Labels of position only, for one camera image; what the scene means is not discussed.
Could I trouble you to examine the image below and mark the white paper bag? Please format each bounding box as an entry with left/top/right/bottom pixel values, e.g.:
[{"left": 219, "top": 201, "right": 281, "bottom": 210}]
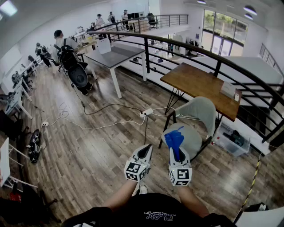
[{"left": 96, "top": 38, "right": 111, "bottom": 55}]

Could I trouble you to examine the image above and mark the yellow-black striped tape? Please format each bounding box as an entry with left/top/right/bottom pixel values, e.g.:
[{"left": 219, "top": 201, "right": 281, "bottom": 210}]
[{"left": 241, "top": 153, "right": 261, "bottom": 209}]

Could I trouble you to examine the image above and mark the grey upholstered chair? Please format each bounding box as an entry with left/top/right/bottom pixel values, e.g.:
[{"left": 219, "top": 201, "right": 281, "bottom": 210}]
[{"left": 158, "top": 96, "right": 217, "bottom": 164}]

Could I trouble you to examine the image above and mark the large glass window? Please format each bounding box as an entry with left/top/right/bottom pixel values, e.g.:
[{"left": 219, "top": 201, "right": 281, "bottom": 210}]
[{"left": 203, "top": 9, "right": 248, "bottom": 56}]

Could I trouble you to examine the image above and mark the black curved railing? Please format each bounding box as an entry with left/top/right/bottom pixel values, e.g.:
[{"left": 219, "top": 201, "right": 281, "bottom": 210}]
[{"left": 87, "top": 31, "right": 284, "bottom": 142}]

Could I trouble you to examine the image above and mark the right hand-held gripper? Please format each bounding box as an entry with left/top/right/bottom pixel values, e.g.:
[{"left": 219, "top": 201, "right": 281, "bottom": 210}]
[{"left": 169, "top": 147, "right": 193, "bottom": 187}]

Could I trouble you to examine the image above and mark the person's left forearm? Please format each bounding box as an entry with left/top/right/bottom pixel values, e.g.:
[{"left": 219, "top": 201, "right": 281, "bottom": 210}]
[{"left": 103, "top": 180, "right": 142, "bottom": 211}]

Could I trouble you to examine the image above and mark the round ceiling lamp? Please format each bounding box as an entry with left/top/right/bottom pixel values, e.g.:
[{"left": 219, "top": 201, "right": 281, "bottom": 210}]
[{"left": 243, "top": 5, "right": 258, "bottom": 16}]

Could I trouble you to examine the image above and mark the grey upholstered chair seat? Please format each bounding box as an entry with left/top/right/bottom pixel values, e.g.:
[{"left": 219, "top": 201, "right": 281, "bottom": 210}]
[{"left": 161, "top": 122, "right": 203, "bottom": 160}]

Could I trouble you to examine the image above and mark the black pouch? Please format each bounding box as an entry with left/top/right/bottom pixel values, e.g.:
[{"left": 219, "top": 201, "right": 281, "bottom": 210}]
[{"left": 244, "top": 201, "right": 269, "bottom": 213}]

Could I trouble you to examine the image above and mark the long white cable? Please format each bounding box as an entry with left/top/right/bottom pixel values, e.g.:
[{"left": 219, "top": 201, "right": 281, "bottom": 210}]
[{"left": 42, "top": 102, "right": 146, "bottom": 130}]

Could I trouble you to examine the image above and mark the black straight railing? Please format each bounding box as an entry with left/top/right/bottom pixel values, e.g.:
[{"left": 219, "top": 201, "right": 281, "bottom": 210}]
[{"left": 88, "top": 14, "right": 189, "bottom": 34}]

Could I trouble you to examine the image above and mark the person's right forearm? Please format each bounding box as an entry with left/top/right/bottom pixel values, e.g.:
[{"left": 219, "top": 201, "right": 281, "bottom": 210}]
[{"left": 177, "top": 185, "right": 210, "bottom": 218}]

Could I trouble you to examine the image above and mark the black gear with cables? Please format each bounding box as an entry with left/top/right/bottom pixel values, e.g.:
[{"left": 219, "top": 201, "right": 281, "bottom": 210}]
[{"left": 28, "top": 129, "right": 42, "bottom": 164}]

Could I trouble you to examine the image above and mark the white table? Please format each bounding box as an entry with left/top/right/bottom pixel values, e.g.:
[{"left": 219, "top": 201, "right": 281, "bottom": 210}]
[{"left": 233, "top": 206, "right": 284, "bottom": 227}]

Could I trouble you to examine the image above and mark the grey-top white-leg table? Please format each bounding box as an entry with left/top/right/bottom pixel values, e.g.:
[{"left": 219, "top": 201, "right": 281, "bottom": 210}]
[{"left": 84, "top": 43, "right": 148, "bottom": 99}]

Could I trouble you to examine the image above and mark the flat grey box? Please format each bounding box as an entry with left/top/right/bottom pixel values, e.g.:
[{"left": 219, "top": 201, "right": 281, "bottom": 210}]
[{"left": 220, "top": 81, "right": 236, "bottom": 98}]

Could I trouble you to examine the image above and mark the white stool frame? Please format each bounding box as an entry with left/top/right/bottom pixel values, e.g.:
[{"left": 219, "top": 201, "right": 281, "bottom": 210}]
[{"left": 0, "top": 137, "right": 38, "bottom": 189}]

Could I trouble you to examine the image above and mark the black office chair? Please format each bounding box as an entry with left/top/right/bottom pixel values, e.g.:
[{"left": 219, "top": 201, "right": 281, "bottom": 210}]
[{"left": 146, "top": 13, "right": 158, "bottom": 31}]

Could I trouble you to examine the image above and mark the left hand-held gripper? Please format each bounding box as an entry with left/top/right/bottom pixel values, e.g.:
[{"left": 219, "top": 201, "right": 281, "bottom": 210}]
[{"left": 123, "top": 144, "right": 154, "bottom": 182}]

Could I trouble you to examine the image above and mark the brown wooden table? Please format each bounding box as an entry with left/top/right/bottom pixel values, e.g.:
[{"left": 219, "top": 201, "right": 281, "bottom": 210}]
[{"left": 159, "top": 62, "right": 242, "bottom": 122}]

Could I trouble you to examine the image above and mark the black cable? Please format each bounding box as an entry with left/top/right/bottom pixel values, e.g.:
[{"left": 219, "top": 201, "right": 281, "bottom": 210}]
[
  {"left": 70, "top": 82, "right": 142, "bottom": 116},
  {"left": 143, "top": 116, "right": 148, "bottom": 146}
]

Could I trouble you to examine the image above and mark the person's black printed shirt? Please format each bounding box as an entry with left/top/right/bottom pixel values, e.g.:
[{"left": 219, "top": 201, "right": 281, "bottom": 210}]
[{"left": 62, "top": 192, "right": 238, "bottom": 227}]

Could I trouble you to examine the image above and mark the blue wiping cloth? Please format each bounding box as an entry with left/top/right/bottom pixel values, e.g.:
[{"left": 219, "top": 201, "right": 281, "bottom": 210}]
[{"left": 163, "top": 126, "right": 185, "bottom": 161}]

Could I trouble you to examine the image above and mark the black bag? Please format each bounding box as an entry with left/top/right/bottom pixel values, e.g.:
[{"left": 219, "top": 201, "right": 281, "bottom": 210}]
[{"left": 0, "top": 184, "right": 60, "bottom": 227}]

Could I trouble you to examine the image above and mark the black backpack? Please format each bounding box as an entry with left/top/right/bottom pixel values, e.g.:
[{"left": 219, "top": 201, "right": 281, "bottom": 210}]
[{"left": 58, "top": 39, "right": 89, "bottom": 89}]

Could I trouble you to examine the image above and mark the clear plastic storage bin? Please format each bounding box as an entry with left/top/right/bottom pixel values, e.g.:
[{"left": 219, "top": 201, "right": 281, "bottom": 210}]
[{"left": 216, "top": 123, "right": 251, "bottom": 157}]

